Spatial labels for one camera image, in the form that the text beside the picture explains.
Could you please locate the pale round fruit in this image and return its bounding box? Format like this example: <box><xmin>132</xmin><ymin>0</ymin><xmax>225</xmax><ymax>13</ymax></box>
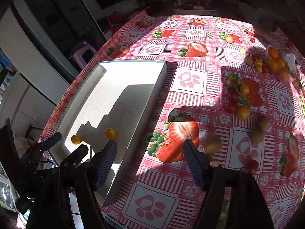
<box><xmin>225</xmin><ymin>36</ymin><xmax>234</xmax><ymax>44</ymax></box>

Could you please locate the glass fruit bowl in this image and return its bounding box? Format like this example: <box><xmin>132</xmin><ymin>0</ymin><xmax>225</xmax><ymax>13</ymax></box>
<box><xmin>265</xmin><ymin>45</ymin><xmax>298</xmax><ymax>84</ymax></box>

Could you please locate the white shallow tray box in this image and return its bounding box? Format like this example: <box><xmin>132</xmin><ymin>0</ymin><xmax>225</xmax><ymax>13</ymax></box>
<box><xmin>50</xmin><ymin>60</ymin><xmax>167</xmax><ymax>206</ymax></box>

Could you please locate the small yellow fruit in tray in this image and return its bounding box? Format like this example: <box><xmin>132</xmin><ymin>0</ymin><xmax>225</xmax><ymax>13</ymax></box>
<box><xmin>71</xmin><ymin>134</ymin><xmax>83</xmax><ymax>145</ymax></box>

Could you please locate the pink strawberry pattern tablecloth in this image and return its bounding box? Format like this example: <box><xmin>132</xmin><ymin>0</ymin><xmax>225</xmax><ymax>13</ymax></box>
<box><xmin>40</xmin><ymin>12</ymin><xmax>304</xmax><ymax>228</ymax></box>

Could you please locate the red cherry tomato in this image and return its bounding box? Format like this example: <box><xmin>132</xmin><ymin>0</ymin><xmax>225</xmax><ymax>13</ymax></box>
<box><xmin>225</xmin><ymin>100</ymin><xmax>239</xmax><ymax>114</ymax></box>
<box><xmin>229</xmin><ymin>90</ymin><xmax>240</xmax><ymax>101</ymax></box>

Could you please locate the brown kiwi fruit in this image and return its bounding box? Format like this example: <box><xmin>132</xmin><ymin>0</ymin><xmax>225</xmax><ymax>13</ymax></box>
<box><xmin>250</xmin><ymin>128</ymin><xmax>265</xmax><ymax>145</ymax></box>
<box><xmin>256</xmin><ymin>115</ymin><xmax>269</xmax><ymax>131</ymax></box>
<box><xmin>204</xmin><ymin>136</ymin><xmax>222</xmax><ymax>155</ymax></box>

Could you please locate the white crumpled tissue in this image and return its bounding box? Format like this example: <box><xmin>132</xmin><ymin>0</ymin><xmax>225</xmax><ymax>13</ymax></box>
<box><xmin>284</xmin><ymin>53</ymin><xmax>300</xmax><ymax>73</ymax></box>

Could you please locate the small orange tomato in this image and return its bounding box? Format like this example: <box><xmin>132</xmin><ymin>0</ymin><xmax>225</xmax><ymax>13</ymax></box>
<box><xmin>239</xmin><ymin>83</ymin><xmax>250</xmax><ymax>96</ymax></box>

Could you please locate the pink plastic stool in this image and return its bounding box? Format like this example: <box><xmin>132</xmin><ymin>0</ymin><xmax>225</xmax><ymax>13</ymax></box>
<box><xmin>70</xmin><ymin>41</ymin><xmax>97</xmax><ymax>69</ymax></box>

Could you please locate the yellow round fruit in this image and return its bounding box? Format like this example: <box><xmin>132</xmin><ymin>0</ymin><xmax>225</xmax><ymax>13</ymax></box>
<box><xmin>104</xmin><ymin>127</ymin><xmax>117</xmax><ymax>140</ymax></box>

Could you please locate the orange in bowl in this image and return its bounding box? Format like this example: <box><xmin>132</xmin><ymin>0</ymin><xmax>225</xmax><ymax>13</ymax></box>
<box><xmin>267</xmin><ymin>46</ymin><xmax>278</xmax><ymax>60</ymax></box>

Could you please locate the yellow cherry tomato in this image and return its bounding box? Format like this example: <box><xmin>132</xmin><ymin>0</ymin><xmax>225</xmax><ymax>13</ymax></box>
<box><xmin>235</xmin><ymin>106</ymin><xmax>251</xmax><ymax>120</ymax></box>

